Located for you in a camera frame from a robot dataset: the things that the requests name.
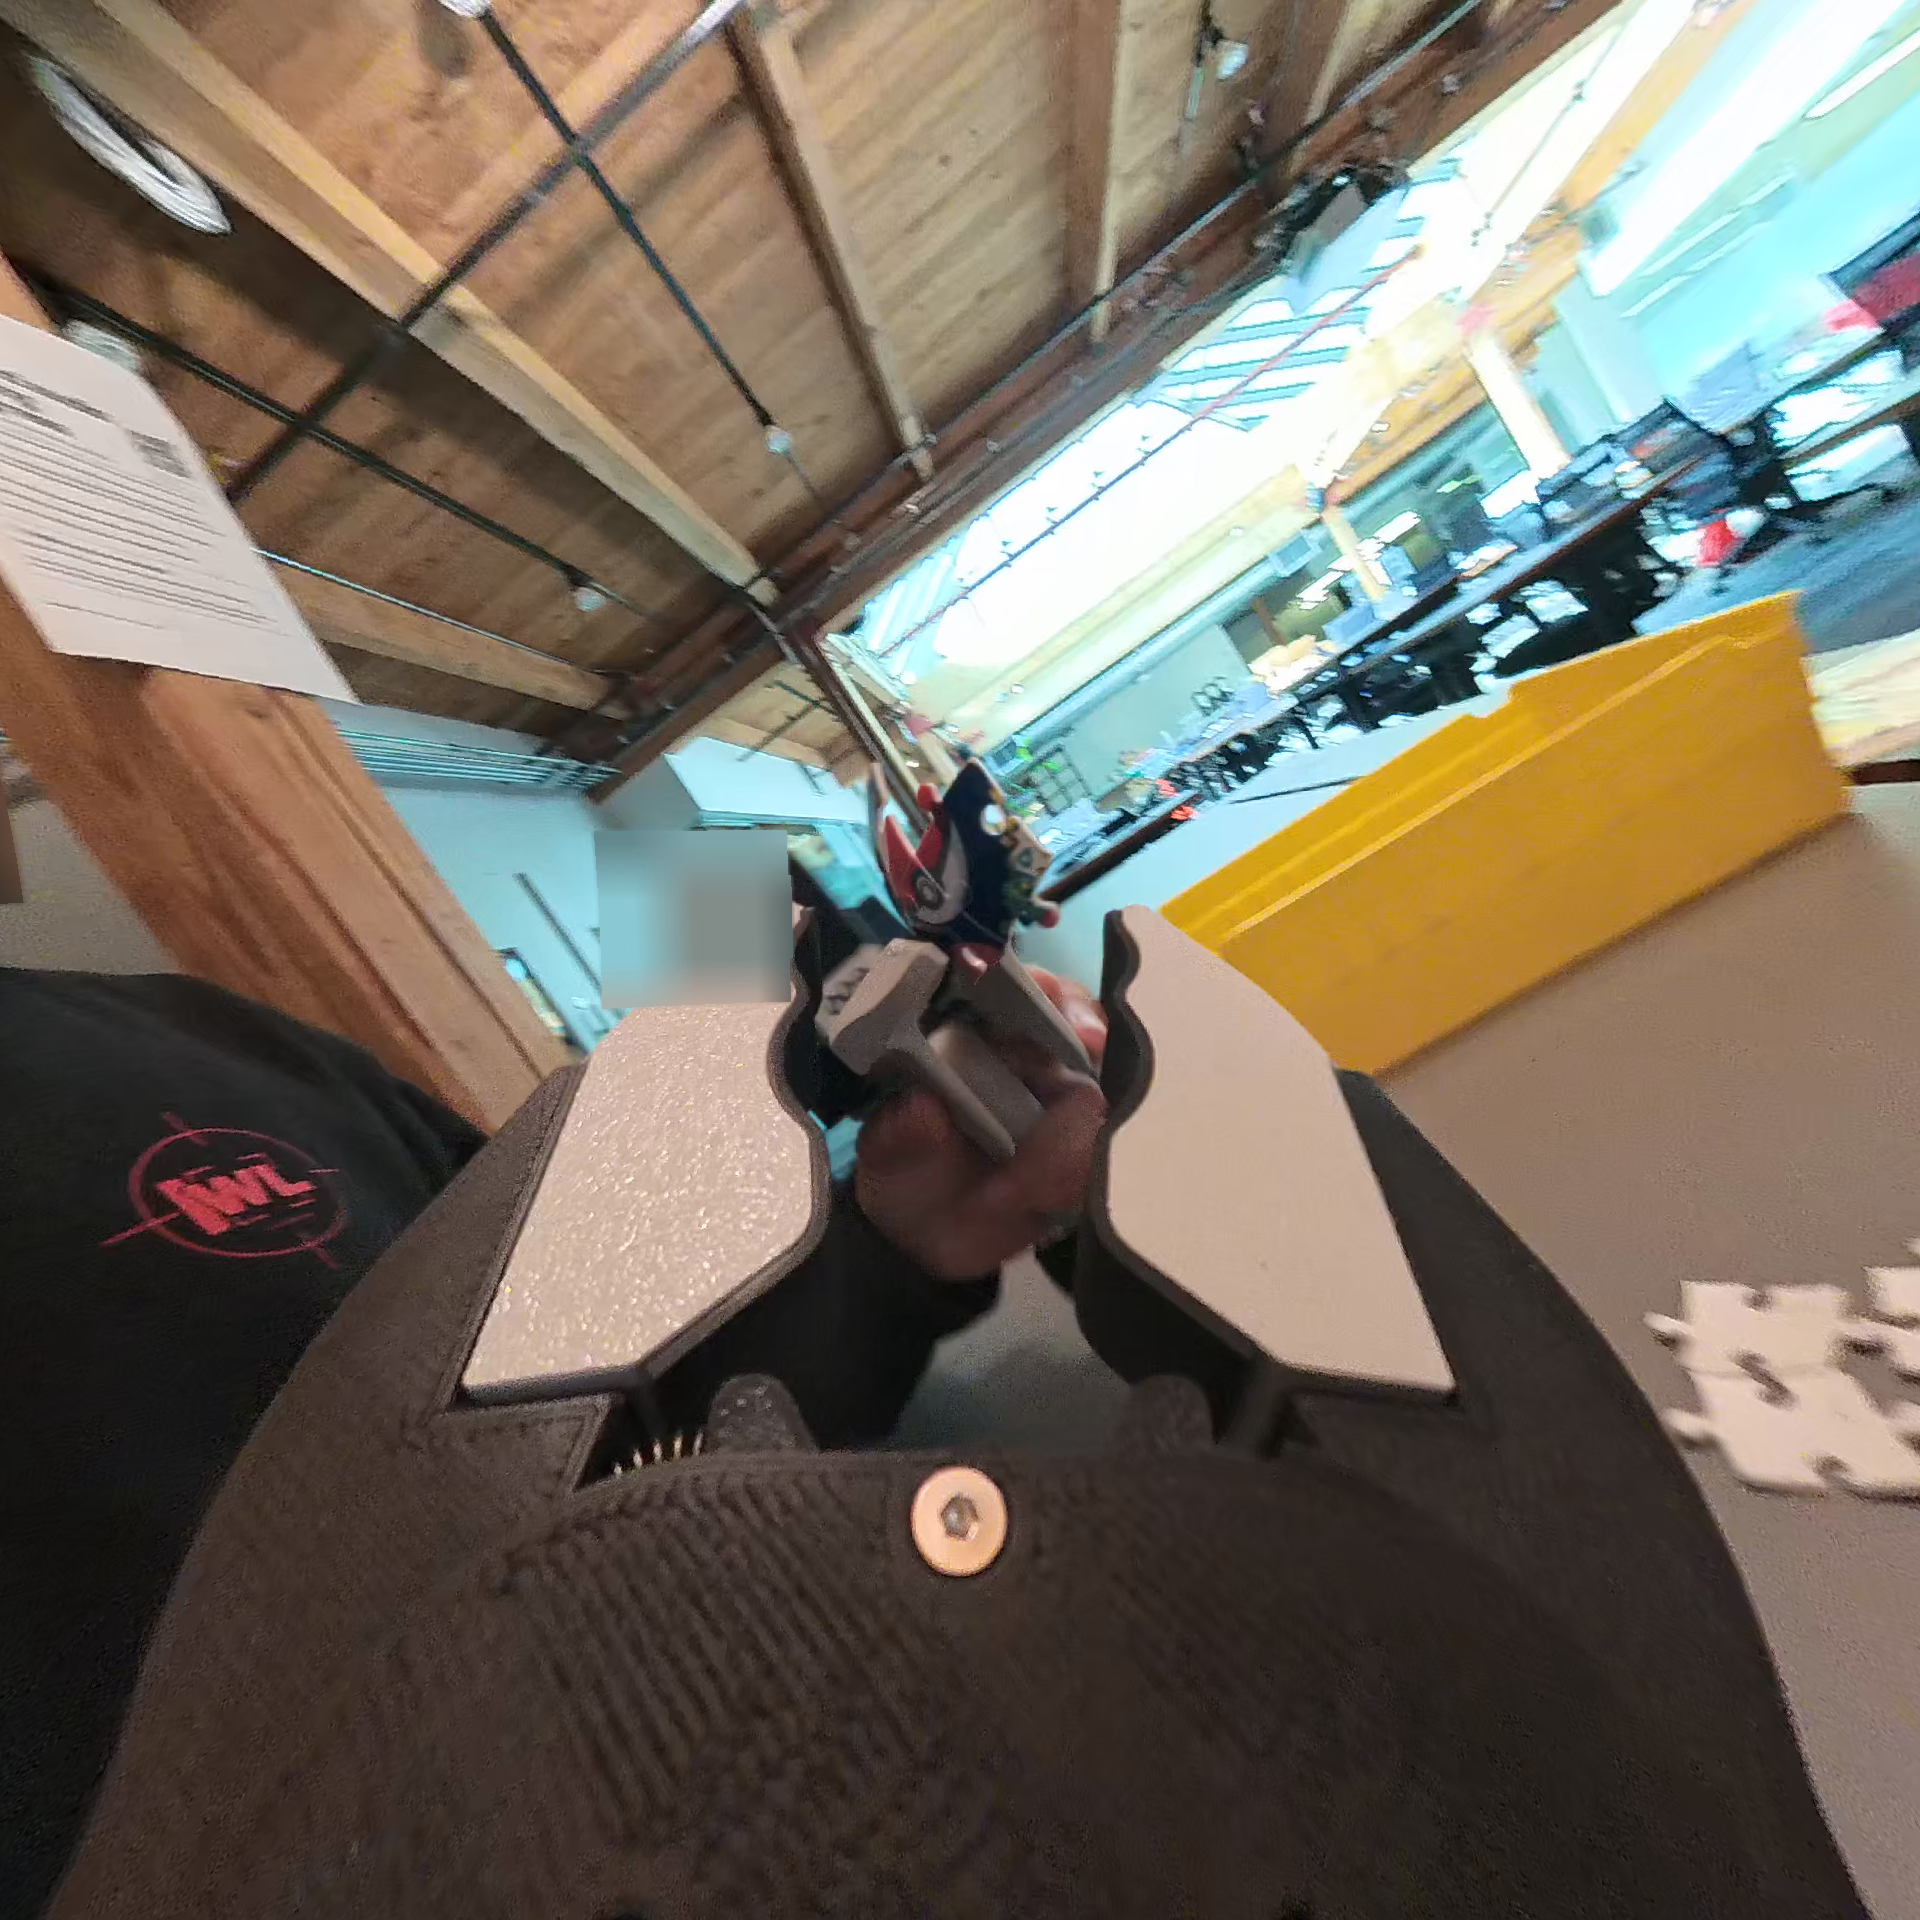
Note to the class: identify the curved puzzle piece assembly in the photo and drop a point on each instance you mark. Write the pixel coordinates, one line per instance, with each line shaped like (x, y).
(974, 839)

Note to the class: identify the white paper notice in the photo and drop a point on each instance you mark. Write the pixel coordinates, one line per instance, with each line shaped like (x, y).
(120, 524)

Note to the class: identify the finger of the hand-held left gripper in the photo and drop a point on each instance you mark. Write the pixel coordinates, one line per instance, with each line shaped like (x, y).
(869, 998)
(1020, 1012)

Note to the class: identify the person's black shirt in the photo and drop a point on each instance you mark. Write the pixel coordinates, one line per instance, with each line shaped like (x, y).
(149, 1348)

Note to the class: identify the person's left forearm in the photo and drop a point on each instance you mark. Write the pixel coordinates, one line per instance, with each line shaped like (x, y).
(869, 1336)

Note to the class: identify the wooden post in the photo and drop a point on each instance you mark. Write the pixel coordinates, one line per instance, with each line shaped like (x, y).
(271, 868)

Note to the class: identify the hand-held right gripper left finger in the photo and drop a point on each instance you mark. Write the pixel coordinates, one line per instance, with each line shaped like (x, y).
(645, 1200)

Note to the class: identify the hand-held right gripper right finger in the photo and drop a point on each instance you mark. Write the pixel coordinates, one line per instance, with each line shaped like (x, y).
(1261, 1170)

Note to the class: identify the yellow plastic bin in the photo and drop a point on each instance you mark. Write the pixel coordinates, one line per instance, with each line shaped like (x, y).
(1501, 839)

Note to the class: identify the person's left hand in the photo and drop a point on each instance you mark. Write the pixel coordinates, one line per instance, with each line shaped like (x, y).
(944, 1200)

